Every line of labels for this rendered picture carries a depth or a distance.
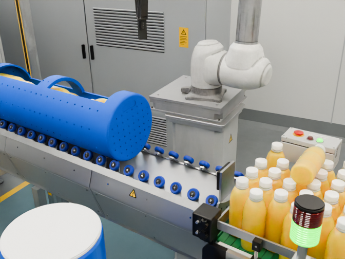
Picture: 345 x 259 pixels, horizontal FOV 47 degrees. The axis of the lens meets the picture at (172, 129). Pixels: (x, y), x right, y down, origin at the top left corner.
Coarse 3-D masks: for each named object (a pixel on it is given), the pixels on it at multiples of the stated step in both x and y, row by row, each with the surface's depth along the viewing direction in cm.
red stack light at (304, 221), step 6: (294, 204) 87; (294, 210) 87; (300, 210) 85; (294, 216) 87; (300, 216) 85; (306, 216) 84; (312, 216) 84; (318, 216) 84; (294, 222) 87; (300, 222) 85; (306, 222) 84; (312, 222) 84; (318, 222) 85; (306, 228) 85; (312, 228) 85
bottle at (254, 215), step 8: (248, 200) 119; (256, 200) 117; (248, 208) 118; (256, 208) 117; (264, 208) 118; (248, 216) 118; (256, 216) 117; (264, 216) 118; (248, 224) 119; (256, 224) 118; (264, 224) 120; (256, 232) 120; (248, 248) 123
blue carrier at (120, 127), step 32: (0, 64) 200; (0, 96) 186; (32, 96) 174; (64, 96) 166; (96, 96) 187; (128, 96) 156; (32, 128) 184; (64, 128) 165; (96, 128) 154; (128, 128) 161
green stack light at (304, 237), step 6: (294, 228) 87; (300, 228) 86; (318, 228) 86; (294, 234) 88; (300, 234) 86; (306, 234) 86; (312, 234) 86; (318, 234) 87; (294, 240) 88; (300, 240) 87; (306, 240) 86; (312, 240) 86; (318, 240) 88; (306, 246) 87; (312, 246) 87
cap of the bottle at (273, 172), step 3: (270, 168) 129; (273, 168) 129; (276, 168) 129; (270, 171) 128; (273, 171) 128; (276, 171) 128; (279, 171) 128; (270, 174) 128; (273, 174) 127; (276, 174) 127; (279, 174) 127; (273, 177) 127; (276, 177) 127
